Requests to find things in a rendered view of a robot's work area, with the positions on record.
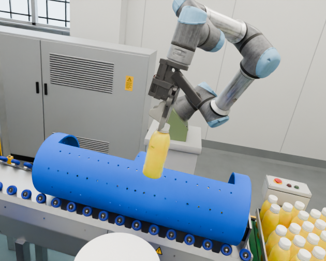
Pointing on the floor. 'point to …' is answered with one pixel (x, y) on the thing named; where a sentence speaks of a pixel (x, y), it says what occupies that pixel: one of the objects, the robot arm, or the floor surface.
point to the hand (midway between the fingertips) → (163, 126)
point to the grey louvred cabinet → (74, 92)
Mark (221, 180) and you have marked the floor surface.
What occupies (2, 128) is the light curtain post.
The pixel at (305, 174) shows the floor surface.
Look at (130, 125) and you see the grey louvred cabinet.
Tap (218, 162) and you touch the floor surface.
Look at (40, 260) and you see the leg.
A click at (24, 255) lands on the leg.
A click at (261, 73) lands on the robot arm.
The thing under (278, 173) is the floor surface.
